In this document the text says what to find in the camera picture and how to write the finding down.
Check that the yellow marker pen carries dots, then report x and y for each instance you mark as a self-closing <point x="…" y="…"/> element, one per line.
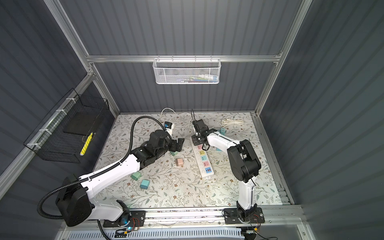
<point x="86" y="144"/>

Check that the green charger cube left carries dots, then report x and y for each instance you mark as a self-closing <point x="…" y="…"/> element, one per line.
<point x="136" y="176"/>

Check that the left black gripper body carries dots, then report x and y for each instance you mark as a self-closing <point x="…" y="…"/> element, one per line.
<point x="172" y="147"/>

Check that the green charger cube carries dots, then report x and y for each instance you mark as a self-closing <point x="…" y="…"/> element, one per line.
<point x="174" y="153"/>
<point x="136" y="176"/>

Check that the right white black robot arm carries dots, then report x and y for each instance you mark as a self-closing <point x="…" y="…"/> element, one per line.
<point x="245" y="166"/>

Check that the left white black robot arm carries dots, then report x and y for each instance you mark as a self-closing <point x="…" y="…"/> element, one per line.
<point x="77" y="203"/>

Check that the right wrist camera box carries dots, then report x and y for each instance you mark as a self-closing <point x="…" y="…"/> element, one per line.
<point x="200" y="126"/>

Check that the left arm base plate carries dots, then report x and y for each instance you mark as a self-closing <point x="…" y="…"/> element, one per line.
<point x="133" y="219"/>

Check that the black pad in basket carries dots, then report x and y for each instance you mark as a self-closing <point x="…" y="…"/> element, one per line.
<point x="82" y="124"/>

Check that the green charger cube upper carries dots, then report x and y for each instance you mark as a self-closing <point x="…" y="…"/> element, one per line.
<point x="174" y="153"/>

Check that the black wire wall basket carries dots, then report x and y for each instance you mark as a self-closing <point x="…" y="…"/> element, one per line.
<point x="67" y="134"/>

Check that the white wire mesh basket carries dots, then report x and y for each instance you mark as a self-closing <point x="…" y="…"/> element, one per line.
<point x="187" y="72"/>

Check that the floral table mat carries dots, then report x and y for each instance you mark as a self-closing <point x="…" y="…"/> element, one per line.
<point x="179" y="187"/>

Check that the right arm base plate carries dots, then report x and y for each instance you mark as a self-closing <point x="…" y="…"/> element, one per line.
<point x="234" y="216"/>

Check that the pink charger cube lower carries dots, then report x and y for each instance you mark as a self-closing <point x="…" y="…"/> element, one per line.
<point x="179" y="162"/>

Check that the white multicolour power strip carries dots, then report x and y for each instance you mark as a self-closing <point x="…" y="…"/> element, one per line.
<point x="203" y="162"/>

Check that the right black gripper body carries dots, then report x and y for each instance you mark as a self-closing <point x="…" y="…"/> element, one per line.
<point x="196" y="140"/>

